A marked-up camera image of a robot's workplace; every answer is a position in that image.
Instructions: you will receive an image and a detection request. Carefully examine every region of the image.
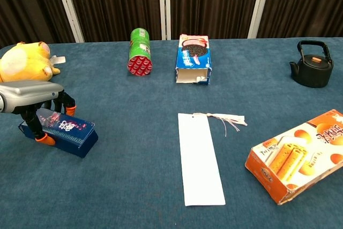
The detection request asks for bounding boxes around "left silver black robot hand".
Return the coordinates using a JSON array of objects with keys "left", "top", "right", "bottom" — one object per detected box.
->
[{"left": 0, "top": 80, "right": 77, "bottom": 146}]

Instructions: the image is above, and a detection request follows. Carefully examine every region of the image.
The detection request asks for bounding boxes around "blue cardboard glasses case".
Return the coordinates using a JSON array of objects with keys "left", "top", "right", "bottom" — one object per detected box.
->
[{"left": 18, "top": 107, "right": 99, "bottom": 159}]

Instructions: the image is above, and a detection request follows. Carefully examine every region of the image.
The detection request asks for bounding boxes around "yellow plush toy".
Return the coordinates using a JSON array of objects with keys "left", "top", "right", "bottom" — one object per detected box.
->
[{"left": 0, "top": 41, "right": 66, "bottom": 84}]

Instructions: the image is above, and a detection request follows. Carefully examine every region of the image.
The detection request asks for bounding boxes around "brown curtain panel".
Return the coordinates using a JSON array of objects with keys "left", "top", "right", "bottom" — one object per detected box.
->
[
  {"left": 257, "top": 0, "right": 343, "bottom": 39},
  {"left": 63, "top": 0, "right": 163, "bottom": 42},
  {"left": 0, "top": 0, "right": 76, "bottom": 49},
  {"left": 170, "top": 0, "right": 263, "bottom": 40}
]

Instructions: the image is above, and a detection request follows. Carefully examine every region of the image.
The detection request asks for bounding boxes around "green chip can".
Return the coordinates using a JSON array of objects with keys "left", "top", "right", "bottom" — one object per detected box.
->
[{"left": 126, "top": 27, "right": 153, "bottom": 76}]

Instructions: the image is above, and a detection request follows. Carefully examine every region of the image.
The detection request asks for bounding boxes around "blue felt table cover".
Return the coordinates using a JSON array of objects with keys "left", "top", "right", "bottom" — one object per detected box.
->
[{"left": 0, "top": 37, "right": 343, "bottom": 229}]

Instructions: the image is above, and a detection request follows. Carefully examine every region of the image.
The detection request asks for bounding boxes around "blue Oreo cookie box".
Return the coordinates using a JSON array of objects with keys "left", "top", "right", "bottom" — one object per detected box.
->
[{"left": 175, "top": 33, "right": 212, "bottom": 86}]

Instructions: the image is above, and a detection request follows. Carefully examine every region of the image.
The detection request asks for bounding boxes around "white bookmark with tassel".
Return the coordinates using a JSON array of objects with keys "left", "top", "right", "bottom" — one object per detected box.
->
[{"left": 177, "top": 112, "right": 248, "bottom": 207}]

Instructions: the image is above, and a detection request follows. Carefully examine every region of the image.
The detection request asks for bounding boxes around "orange biscuit roll box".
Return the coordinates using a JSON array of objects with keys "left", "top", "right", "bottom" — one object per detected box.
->
[{"left": 244, "top": 109, "right": 343, "bottom": 205}]

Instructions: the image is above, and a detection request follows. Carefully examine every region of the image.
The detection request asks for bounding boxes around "black kettle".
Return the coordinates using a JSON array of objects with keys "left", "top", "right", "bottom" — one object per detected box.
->
[{"left": 289, "top": 40, "right": 334, "bottom": 88}]

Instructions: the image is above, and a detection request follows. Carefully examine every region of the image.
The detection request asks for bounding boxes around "white partition frame post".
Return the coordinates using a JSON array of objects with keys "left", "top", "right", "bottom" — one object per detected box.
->
[
  {"left": 52, "top": 0, "right": 85, "bottom": 43},
  {"left": 158, "top": 0, "right": 165, "bottom": 41},
  {"left": 165, "top": 0, "right": 173, "bottom": 41},
  {"left": 247, "top": 0, "right": 273, "bottom": 39}
]

